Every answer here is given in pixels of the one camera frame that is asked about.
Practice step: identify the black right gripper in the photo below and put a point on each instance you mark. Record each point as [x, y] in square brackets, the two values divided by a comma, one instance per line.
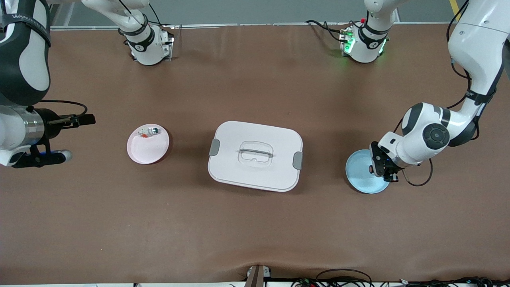
[51, 120]

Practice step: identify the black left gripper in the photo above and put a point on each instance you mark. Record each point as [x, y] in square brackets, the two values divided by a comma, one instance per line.
[379, 165]

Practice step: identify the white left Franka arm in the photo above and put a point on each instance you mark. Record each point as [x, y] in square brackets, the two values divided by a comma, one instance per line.
[418, 137]

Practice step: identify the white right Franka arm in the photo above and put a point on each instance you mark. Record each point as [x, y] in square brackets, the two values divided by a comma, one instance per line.
[24, 40]

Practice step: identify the white lidded box grey latches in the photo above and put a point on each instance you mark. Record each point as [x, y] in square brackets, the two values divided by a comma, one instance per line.
[255, 171]

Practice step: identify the light blue round plate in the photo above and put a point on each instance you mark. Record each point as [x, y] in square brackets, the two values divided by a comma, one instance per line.
[358, 175]

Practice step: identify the small white red toy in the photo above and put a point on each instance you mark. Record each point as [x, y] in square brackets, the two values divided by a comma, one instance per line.
[151, 130]

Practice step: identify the pink round plate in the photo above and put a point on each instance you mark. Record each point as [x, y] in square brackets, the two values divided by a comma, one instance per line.
[147, 153]

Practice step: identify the brown table cover mat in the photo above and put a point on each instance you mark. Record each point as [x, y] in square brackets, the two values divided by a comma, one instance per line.
[255, 231]

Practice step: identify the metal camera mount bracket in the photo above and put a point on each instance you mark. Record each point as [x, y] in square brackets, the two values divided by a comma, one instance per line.
[257, 277]

